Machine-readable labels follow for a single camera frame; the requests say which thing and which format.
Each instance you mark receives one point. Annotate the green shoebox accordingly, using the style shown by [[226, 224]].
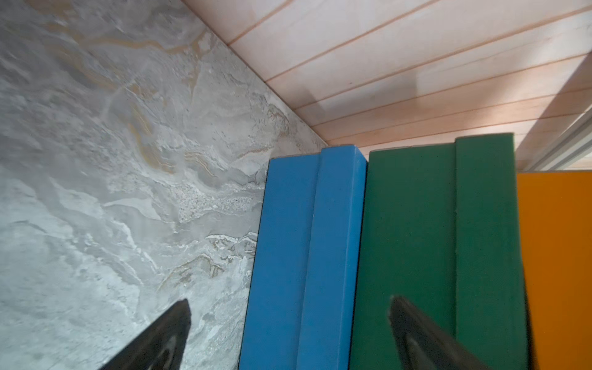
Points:
[[441, 228]]

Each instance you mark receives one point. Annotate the orange shoebox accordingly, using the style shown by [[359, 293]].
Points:
[[555, 231]]

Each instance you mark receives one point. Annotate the blue shoebox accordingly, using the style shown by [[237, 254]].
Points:
[[303, 287]]

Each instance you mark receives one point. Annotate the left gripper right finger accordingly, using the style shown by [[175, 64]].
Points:
[[422, 344]]

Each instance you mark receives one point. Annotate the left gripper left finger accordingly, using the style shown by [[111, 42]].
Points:
[[160, 346]]

